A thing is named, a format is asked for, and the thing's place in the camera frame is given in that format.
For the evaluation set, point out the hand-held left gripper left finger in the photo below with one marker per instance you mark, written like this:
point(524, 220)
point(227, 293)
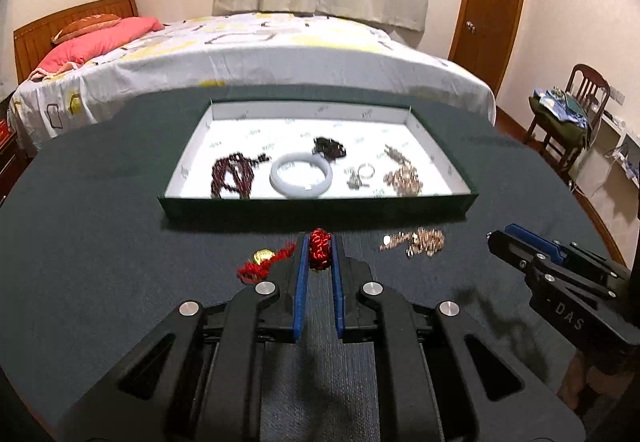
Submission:
point(300, 292)

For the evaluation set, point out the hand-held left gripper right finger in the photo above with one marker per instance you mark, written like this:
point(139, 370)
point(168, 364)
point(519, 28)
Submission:
point(337, 292)

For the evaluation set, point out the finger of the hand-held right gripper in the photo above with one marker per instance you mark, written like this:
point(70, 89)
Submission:
point(537, 239)
point(515, 254)

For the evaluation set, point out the small red knot charm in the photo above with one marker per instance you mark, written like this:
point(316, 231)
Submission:
point(319, 247)

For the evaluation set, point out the silver flower pendant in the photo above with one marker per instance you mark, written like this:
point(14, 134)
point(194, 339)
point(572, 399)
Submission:
point(352, 181)

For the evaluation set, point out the white jade bangle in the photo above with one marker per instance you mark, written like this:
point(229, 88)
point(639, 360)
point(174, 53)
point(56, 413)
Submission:
point(276, 177)

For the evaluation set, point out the shallow grey box tray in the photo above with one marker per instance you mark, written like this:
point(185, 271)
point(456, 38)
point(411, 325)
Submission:
point(300, 132)

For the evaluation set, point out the red knot charm gold ingot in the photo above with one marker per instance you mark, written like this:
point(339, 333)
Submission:
point(262, 256)

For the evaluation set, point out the white desk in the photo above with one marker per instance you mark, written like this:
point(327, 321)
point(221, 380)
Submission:
point(605, 157)

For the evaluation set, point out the pile of clothes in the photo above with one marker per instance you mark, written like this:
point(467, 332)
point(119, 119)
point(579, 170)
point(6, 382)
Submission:
point(555, 119)

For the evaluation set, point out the wooden chair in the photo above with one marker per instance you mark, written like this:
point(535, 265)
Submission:
point(592, 79)

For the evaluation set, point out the bed with patterned sheet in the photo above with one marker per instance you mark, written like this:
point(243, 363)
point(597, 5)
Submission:
point(300, 52)

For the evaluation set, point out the wooden nightstand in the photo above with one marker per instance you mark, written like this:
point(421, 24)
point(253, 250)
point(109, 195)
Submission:
point(10, 162)

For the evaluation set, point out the pink pillow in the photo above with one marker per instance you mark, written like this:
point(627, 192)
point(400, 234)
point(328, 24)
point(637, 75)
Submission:
point(100, 44)

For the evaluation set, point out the orange pillow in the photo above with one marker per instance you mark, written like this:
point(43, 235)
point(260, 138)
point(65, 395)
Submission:
point(85, 27)

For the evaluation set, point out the wooden headboard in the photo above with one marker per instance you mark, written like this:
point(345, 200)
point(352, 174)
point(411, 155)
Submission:
point(40, 32)

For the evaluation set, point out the white wall outlet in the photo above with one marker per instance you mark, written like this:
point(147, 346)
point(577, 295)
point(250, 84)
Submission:
point(618, 97)

